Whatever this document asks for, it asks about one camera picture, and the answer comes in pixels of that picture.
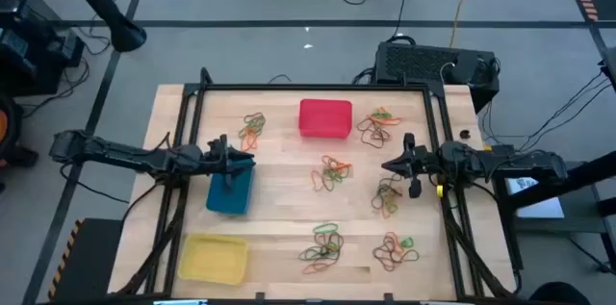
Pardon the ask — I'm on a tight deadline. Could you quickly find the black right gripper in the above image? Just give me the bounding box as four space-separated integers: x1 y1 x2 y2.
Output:
381 132 443 199

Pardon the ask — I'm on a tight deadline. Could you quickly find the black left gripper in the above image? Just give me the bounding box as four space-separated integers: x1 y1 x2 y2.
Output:
206 134 256 191

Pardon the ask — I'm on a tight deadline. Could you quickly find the blue plastic basket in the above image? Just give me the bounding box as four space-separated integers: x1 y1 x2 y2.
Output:
205 158 256 216

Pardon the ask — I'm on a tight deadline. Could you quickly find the red plastic basket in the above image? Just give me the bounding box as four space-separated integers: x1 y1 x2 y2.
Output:
297 98 354 140

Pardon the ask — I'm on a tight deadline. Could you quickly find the black computer case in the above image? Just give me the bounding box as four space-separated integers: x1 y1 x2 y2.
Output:
373 40 501 114

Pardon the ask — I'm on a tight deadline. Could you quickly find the yellow plastic basket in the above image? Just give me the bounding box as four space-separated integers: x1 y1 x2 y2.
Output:
176 233 250 286

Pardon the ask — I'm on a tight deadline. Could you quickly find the white paper sheet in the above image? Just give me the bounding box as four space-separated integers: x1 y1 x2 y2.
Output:
504 175 566 220

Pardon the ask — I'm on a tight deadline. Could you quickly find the black diagonal beam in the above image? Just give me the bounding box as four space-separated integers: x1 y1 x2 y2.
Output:
502 149 616 213

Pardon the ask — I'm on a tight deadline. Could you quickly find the person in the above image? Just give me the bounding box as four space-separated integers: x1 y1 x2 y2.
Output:
527 281 579 305

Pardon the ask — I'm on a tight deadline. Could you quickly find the black orange wheeled device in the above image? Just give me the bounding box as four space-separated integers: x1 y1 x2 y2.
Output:
0 94 40 170

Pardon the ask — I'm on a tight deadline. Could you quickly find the black equipment rack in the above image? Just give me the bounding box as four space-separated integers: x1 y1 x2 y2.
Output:
0 0 87 98

